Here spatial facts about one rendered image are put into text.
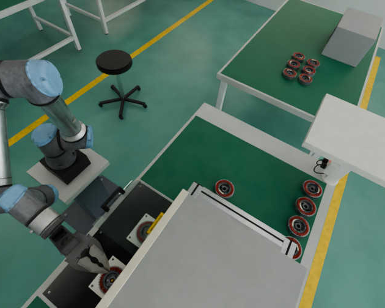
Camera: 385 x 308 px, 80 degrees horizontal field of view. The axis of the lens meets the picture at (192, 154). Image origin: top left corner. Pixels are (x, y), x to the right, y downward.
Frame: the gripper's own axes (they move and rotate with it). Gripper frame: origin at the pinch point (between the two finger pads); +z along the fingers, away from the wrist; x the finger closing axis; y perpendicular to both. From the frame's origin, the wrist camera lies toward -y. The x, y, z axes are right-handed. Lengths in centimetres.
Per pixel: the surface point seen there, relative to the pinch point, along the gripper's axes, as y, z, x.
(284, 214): 19, 63, -70
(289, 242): -13, 45, -41
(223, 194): 30, 31, -60
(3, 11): 146, -208, -107
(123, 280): -15.8, 2.6, -1.1
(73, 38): 198, -188, -169
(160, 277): -18.4, 8.9, -6.3
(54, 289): 48, -4, 20
